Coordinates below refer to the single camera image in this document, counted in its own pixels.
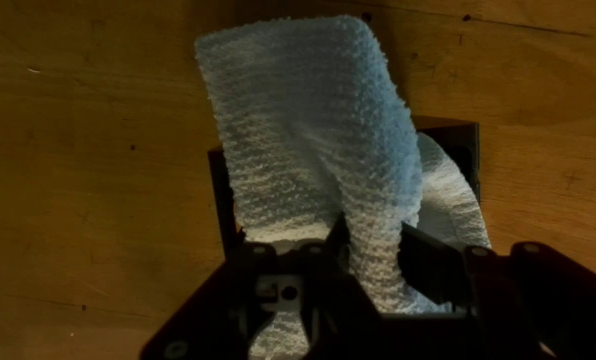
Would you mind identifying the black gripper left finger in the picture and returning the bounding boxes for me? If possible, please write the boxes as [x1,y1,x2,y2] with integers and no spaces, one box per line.
[141,217,382,360]

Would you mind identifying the light blue terry cloth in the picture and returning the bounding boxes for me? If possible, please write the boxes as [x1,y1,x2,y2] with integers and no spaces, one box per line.
[195,14,495,360]

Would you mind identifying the black perforated plastic box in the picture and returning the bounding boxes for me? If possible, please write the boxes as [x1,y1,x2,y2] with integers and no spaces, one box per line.
[207,117,483,268]

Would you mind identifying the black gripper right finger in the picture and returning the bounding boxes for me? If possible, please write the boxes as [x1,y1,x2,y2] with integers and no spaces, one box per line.
[398,222,596,360]

